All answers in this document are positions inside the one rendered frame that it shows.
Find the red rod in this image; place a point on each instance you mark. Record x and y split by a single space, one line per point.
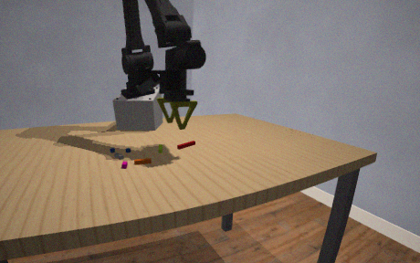
187 144

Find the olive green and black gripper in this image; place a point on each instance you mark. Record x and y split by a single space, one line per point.
179 102

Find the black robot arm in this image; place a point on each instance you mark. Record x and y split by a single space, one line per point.
187 55

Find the grey rectangular bar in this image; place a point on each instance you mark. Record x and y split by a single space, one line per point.
118 155

